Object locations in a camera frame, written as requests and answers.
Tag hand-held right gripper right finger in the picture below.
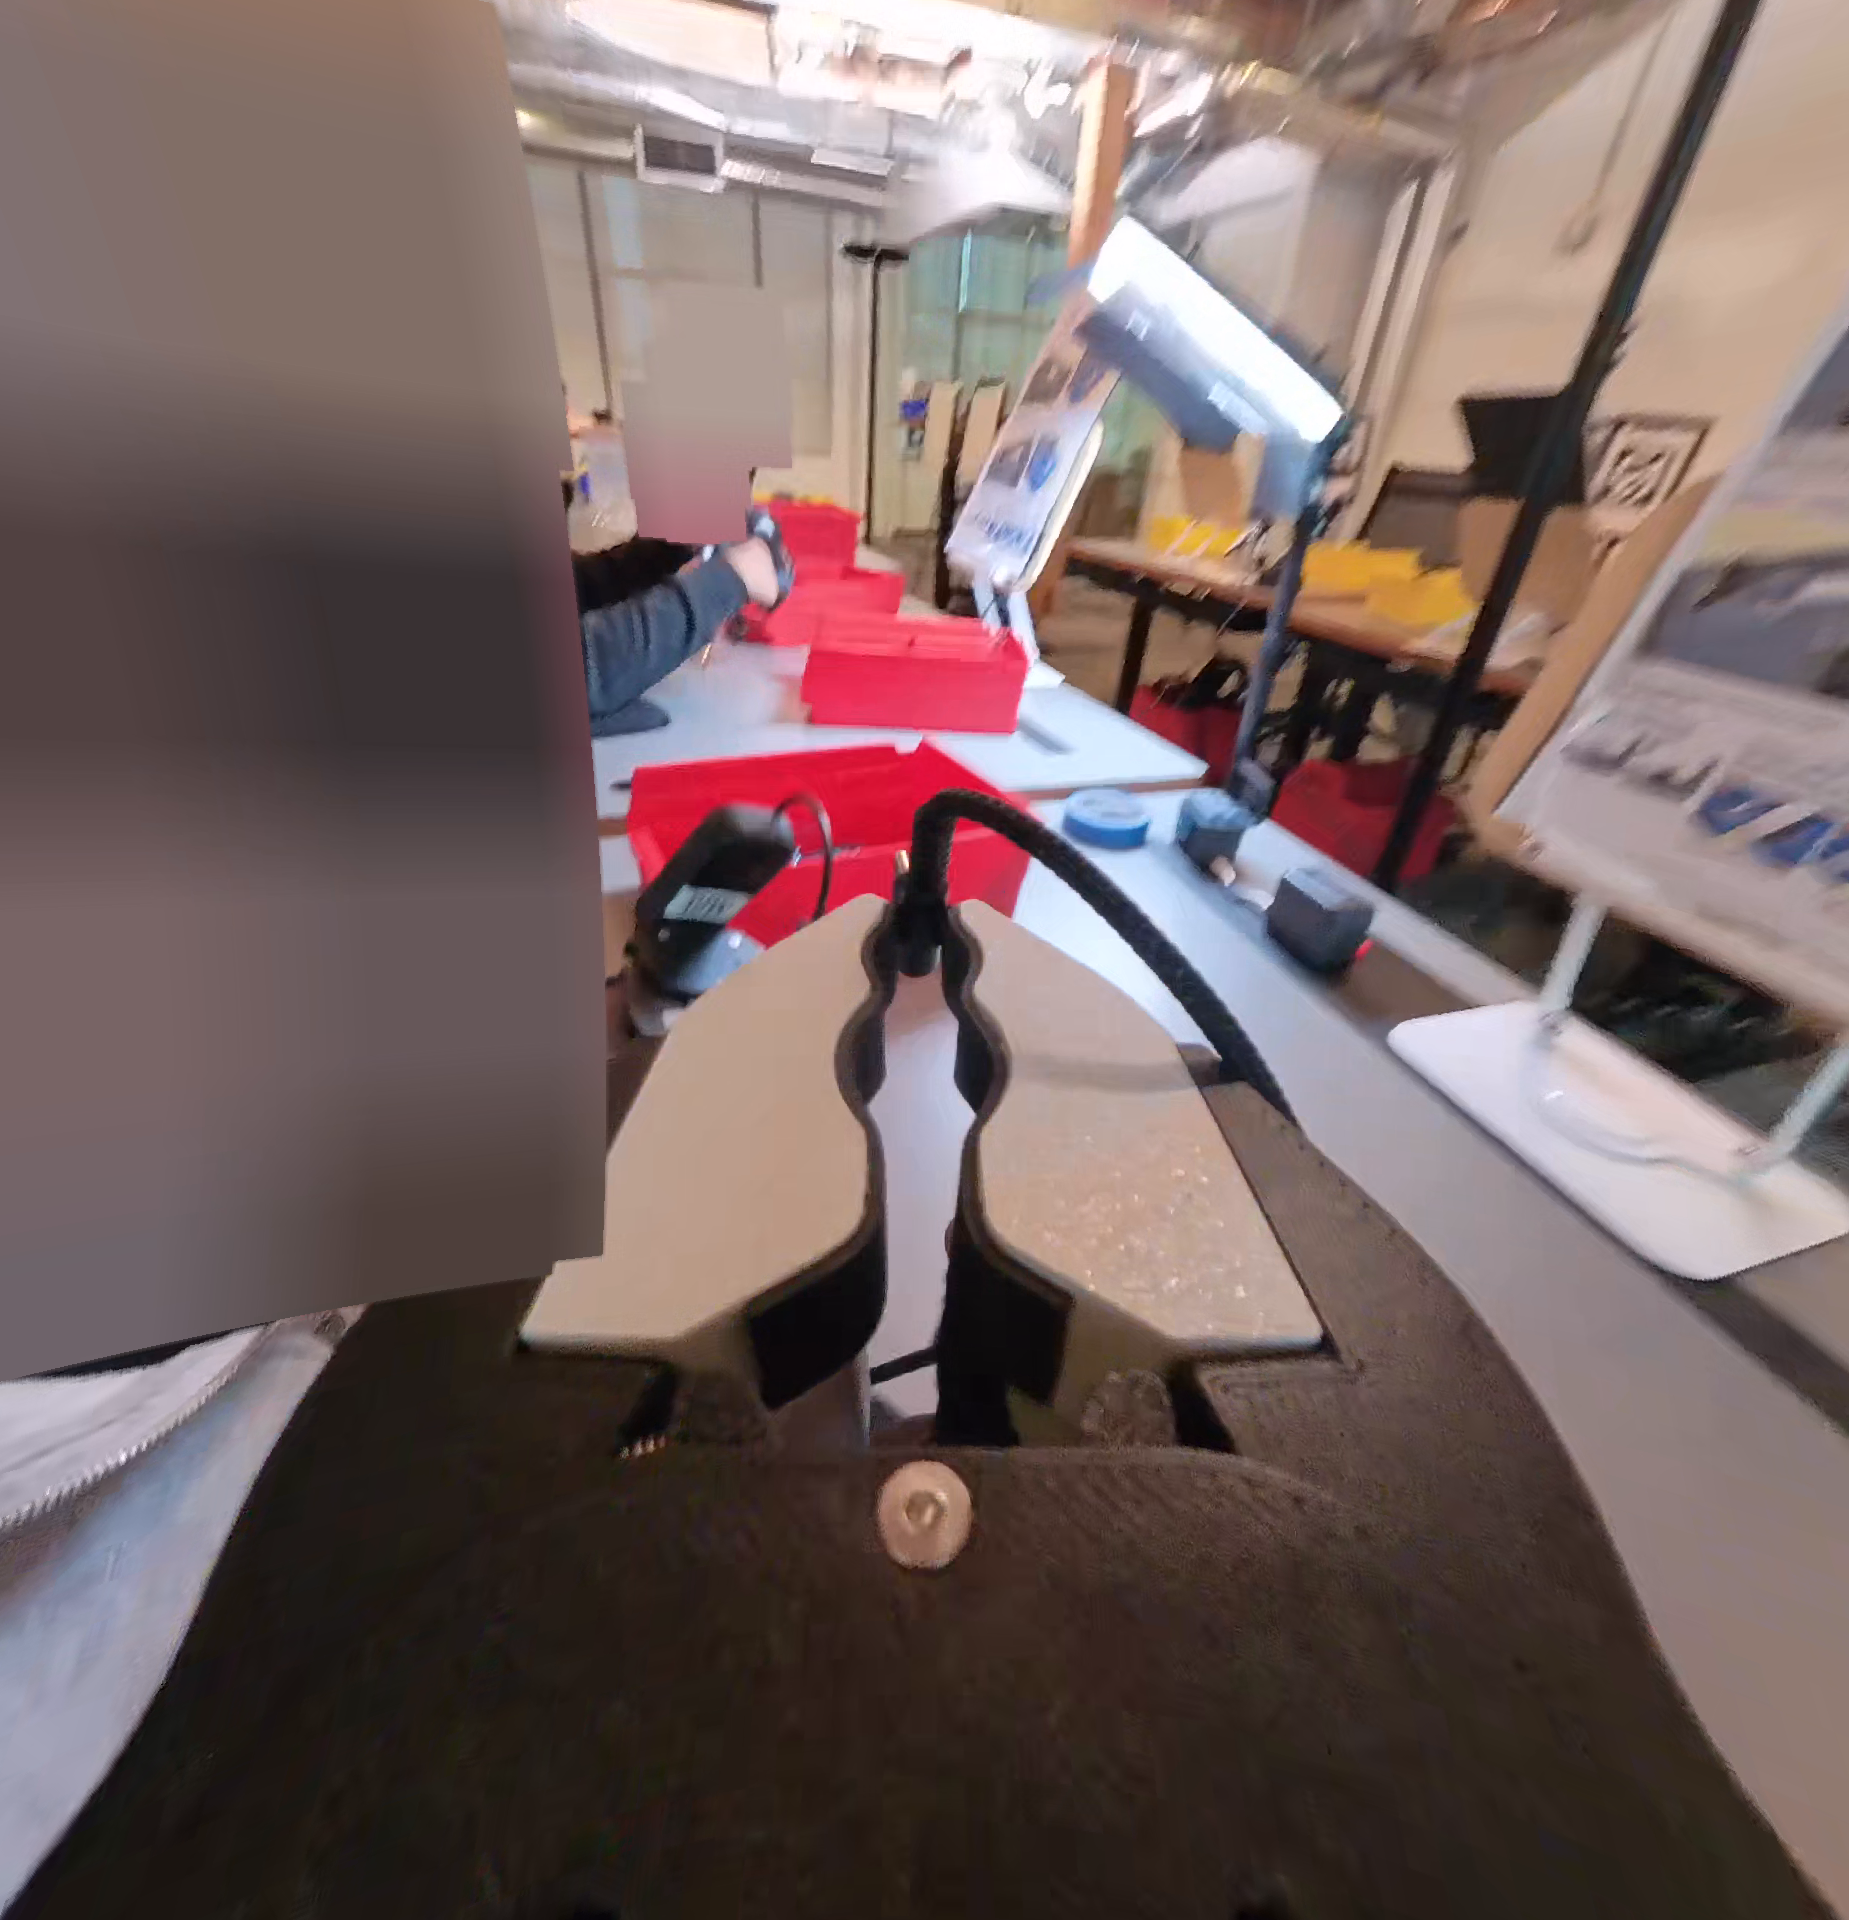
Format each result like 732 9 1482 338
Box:
939 896 1324 1444

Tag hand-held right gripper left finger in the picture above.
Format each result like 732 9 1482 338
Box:
519 895 890 1411

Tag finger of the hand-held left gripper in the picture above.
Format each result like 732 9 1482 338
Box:
639 934 771 1001

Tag dark grey usb hub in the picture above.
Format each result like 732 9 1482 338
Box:
628 801 794 938

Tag black braided usb-c cable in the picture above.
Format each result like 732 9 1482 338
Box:
887 787 1298 1124

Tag another person's forearm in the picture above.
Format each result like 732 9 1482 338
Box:
583 554 749 721

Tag red plastic bin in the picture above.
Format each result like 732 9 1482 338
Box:
799 615 1034 737
755 500 864 580
625 744 1034 949
744 569 909 650

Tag dark grey charger box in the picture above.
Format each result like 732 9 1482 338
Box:
1266 868 1378 973

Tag red bins under table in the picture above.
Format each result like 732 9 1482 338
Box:
1126 683 1465 887

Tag instruction sign on white stand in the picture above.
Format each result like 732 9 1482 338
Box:
942 300 1126 638
1387 294 1849 1283

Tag wooden table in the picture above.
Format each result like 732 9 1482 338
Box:
1065 532 1557 723

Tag row of yellow bins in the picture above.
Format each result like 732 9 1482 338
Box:
1141 513 1482 630

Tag black desk lamp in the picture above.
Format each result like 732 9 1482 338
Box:
1081 214 1353 879

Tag person in grey hoodie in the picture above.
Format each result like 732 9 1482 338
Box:
0 1320 358 1920

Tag black stand pole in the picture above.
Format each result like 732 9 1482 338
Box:
1374 0 1766 887

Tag black hub cable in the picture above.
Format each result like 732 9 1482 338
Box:
774 792 838 909

